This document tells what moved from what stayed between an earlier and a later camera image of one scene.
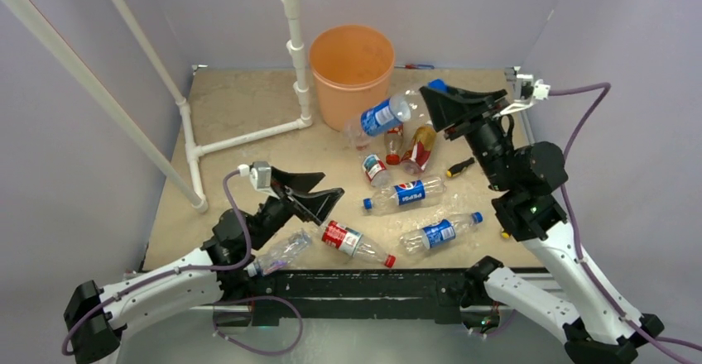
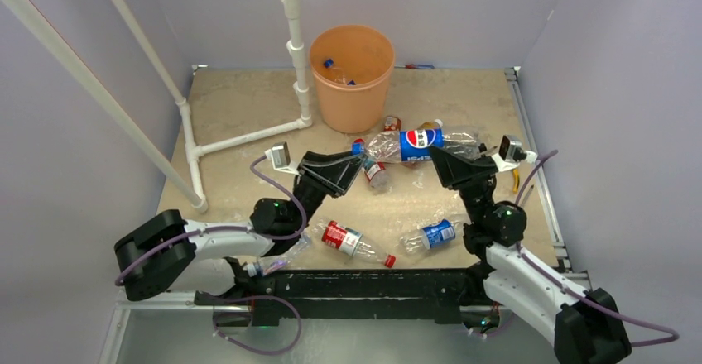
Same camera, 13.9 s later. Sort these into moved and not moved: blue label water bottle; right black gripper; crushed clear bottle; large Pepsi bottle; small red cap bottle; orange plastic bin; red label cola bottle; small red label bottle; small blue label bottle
Moved: small red cap bottle; right black gripper; large Pepsi bottle; blue label water bottle
Not moved: small red label bottle; red label cola bottle; small blue label bottle; orange plastic bin; crushed clear bottle
